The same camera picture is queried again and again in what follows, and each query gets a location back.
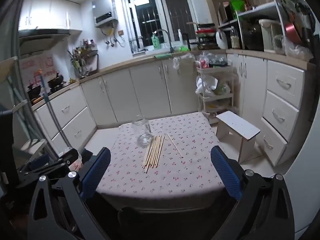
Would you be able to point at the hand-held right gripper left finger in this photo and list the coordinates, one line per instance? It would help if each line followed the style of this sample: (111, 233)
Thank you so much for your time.
(96, 172)

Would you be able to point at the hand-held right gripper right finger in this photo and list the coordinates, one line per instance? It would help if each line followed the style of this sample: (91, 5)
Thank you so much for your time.
(225, 175)

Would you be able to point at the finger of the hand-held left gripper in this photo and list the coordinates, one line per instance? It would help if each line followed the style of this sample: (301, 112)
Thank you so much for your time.
(67, 156)
(58, 171)

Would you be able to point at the single wooden chopstick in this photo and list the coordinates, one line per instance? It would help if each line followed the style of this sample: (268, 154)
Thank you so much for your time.
(175, 146)

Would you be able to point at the bundle of wooden chopsticks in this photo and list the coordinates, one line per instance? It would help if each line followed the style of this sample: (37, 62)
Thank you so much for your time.
(153, 152)

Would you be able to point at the clear glass jar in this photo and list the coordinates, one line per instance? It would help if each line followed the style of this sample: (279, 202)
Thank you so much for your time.
(143, 132)

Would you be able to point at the teal and beige corner shelf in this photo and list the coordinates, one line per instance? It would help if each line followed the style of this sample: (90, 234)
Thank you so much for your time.
(15, 120)

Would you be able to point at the cherry print tablecloth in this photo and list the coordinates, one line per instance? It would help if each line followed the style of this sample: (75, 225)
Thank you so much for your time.
(180, 170)

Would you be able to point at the small white stool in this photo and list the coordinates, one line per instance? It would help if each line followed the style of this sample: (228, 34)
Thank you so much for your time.
(237, 125)

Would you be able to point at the small black pot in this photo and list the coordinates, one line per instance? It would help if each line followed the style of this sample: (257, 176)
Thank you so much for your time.
(33, 91)

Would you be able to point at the white three-tier cart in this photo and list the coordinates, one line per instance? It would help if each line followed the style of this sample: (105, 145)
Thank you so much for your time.
(216, 100)

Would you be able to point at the black wok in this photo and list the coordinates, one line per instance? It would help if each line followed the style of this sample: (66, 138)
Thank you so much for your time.
(56, 81)

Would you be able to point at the white plastic bags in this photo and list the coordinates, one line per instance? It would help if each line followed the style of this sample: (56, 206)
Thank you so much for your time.
(207, 85)

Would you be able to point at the kitchen utensil rack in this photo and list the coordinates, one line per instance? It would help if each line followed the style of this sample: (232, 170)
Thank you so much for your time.
(85, 62)

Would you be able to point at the white kitchen base cabinets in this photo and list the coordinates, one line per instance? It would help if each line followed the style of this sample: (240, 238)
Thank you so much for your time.
(150, 87)

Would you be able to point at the red cans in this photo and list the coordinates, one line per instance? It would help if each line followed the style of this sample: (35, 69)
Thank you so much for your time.
(204, 63)

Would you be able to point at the hanging clear plastic bag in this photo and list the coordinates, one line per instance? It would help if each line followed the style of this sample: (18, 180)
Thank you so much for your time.
(183, 63)

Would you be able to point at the range hood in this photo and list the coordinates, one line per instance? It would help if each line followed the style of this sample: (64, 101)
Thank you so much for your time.
(42, 36)

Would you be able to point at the green dishcloth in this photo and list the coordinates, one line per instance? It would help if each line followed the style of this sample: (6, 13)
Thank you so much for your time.
(163, 55)

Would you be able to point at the white jug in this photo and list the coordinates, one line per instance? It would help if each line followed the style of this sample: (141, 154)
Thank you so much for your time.
(221, 40)

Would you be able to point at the cooking oil bottle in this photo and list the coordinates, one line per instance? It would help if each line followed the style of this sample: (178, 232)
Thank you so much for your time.
(235, 38)

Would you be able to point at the stack of pans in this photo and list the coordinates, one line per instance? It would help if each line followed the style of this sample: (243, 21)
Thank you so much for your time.
(206, 38)

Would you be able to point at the black countertop appliance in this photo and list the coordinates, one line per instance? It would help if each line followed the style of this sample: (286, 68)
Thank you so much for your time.
(252, 36)

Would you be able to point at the green soap bottle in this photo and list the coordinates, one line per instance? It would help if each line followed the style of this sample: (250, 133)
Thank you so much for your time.
(156, 42)

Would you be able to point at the white spray bottle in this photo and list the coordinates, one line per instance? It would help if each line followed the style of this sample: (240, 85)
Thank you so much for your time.
(180, 38)

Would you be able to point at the crumpled clear plastic bag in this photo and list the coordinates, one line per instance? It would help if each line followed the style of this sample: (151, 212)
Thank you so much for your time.
(300, 51)

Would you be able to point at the white electric water pot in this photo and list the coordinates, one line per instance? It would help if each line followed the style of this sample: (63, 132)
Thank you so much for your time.
(268, 35)

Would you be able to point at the curved sink faucet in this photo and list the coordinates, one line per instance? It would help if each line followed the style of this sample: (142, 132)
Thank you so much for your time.
(168, 36)

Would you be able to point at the red hanging pan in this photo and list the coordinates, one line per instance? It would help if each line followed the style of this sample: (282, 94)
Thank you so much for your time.
(292, 33)

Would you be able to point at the small microwave oven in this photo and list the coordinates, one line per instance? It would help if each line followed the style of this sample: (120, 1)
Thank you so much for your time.
(225, 12)

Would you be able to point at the white counter shelf rack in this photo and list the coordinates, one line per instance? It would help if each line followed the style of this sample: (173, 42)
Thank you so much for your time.
(265, 10)

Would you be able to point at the green box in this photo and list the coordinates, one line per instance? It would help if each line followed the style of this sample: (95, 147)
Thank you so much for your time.
(237, 5)

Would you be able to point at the barred kitchen window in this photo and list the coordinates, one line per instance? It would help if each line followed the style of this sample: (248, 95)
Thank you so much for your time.
(172, 10)

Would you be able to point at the pink wall poster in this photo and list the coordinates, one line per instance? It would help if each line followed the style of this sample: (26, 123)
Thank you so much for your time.
(37, 66)

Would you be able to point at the white wall cabinets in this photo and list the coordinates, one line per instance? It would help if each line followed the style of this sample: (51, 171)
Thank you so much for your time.
(47, 12)

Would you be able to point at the wall water heater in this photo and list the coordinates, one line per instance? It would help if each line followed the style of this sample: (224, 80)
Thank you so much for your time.
(103, 10)

